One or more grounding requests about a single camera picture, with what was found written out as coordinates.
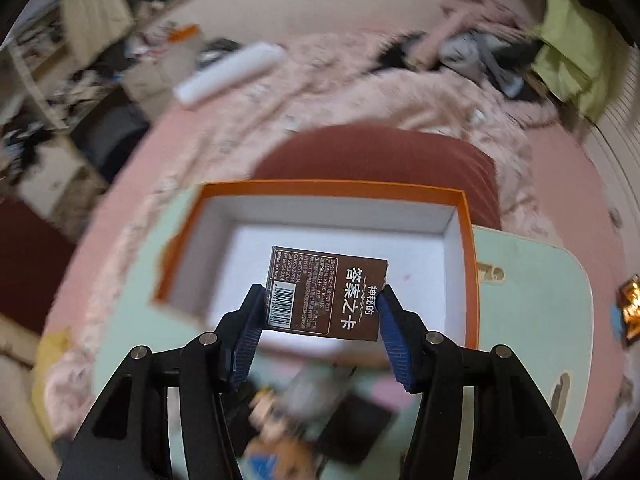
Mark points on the white bedside drawer cabinet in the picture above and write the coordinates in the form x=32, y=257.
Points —
x=150, y=82

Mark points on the bear plush with blue overalls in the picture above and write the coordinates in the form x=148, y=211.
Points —
x=279, y=451

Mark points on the green hanging garment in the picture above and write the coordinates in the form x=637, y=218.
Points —
x=575, y=60

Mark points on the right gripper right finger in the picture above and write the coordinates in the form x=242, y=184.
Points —
x=515, y=434

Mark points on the pile of clothes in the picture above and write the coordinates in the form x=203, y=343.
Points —
x=480, y=40

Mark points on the red round cushion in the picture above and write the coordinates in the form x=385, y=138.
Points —
x=366, y=152

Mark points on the white paper roll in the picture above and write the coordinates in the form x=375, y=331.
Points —
x=235, y=68

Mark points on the brown card box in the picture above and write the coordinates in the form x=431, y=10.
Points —
x=324, y=295

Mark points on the orange cardboard box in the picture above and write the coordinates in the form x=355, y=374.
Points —
x=323, y=250

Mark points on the pink floral blanket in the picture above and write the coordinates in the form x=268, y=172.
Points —
x=324, y=82

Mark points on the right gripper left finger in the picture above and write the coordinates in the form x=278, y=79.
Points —
x=125, y=435

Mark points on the black rectangular pouch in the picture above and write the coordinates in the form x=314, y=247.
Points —
x=352, y=430

